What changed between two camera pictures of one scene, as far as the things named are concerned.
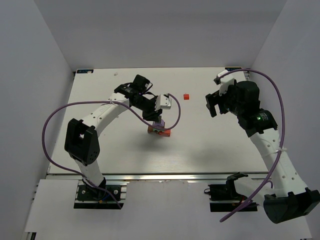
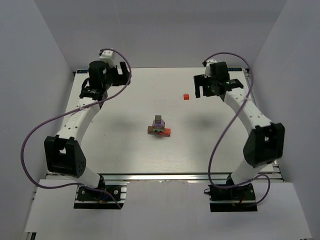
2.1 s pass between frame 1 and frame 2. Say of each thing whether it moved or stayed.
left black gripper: moved
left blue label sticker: stayed
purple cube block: stayed
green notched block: stayed
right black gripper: moved
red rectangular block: stayed
